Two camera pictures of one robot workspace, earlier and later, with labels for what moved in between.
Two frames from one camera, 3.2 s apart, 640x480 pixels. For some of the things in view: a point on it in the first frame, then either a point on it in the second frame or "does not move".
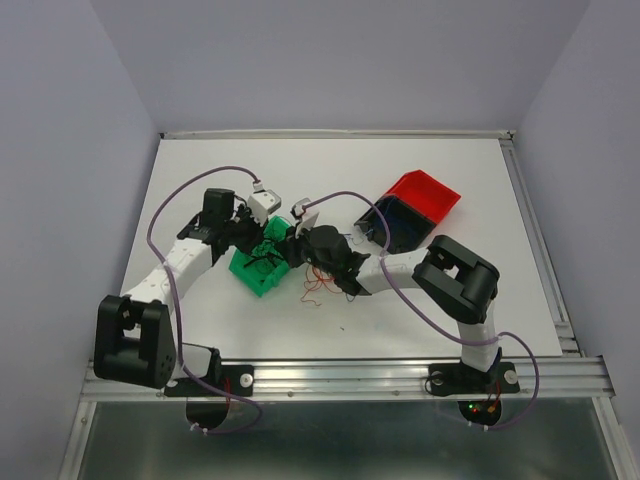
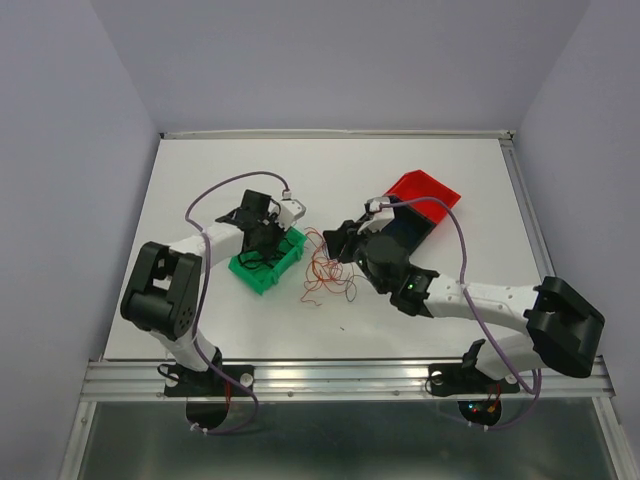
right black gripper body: [300, 249] -> [357, 251]
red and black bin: [412, 208] does not move
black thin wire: [264, 255] -> [253, 267]
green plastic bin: [261, 269] does not move
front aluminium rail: [530, 378] does not move
